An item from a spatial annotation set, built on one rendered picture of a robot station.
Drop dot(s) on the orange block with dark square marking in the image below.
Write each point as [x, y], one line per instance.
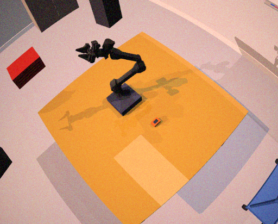
[155, 122]

